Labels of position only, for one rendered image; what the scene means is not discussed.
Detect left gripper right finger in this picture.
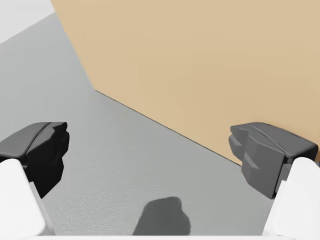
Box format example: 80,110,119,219
227,121,320,237

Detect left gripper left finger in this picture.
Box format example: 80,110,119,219
0,121,71,237

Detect tall board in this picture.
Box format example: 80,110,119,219
50,0,320,168

